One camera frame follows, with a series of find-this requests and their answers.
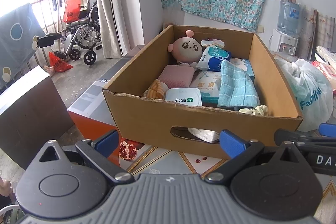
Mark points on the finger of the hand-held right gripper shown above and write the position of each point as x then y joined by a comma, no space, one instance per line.
304,138
328,130

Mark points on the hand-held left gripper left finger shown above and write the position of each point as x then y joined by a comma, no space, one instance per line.
107,140

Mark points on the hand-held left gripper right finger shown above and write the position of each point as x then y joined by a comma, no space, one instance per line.
233,144

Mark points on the cream scrunchie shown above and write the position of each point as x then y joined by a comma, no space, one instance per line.
258,109

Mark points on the brown cardboard box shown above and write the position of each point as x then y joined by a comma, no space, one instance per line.
157,121

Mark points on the blue striped towel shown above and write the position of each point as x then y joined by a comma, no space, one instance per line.
236,87

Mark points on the white cotton swab packet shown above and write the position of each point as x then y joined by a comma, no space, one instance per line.
206,85

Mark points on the white wipes pack green label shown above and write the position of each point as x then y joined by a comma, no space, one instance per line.
183,98

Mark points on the orange striped cloth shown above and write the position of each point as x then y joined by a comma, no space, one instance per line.
155,90

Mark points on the light blue carton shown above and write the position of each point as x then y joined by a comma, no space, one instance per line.
246,67

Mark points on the blue white pad packet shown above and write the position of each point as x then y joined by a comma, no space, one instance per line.
212,58

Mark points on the pink sponge cloth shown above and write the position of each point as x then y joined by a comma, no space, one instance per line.
176,75

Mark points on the white orange packet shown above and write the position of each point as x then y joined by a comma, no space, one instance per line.
212,43

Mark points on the pink plush toy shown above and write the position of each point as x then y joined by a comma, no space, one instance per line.
185,48

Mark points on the grey orange carton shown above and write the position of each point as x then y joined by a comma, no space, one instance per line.
92,106

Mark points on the white plastic shopping bag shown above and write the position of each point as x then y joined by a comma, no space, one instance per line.
307,87

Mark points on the red wet wipes pack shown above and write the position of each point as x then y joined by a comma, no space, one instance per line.
325,69

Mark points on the fruit print tablecloth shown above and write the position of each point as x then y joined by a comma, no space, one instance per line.
170,163

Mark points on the dark brown cabinet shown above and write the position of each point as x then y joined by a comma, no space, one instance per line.
31,121

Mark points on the red bag on floor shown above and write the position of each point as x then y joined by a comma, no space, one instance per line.
59,64

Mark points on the white water dispenser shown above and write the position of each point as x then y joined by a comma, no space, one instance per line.
283,41

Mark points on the rolled plaid mat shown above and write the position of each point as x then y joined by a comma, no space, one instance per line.
326,29

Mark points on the rolled floral mat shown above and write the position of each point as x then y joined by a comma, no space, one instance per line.
308,29

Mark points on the wheelchair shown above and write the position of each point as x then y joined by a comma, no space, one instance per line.
84,37

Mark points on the black padded seat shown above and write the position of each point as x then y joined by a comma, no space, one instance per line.
48,39

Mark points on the orange-red hanging bag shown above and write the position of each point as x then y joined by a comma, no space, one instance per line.
71,10

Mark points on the blue circle print cloth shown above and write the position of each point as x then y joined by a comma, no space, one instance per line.
18,37

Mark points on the beige curtain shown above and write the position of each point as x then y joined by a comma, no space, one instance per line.
118,3

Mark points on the metal balcony railing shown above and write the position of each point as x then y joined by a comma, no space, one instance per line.
46,11

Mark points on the wall socket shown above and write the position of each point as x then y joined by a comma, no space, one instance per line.
260,28

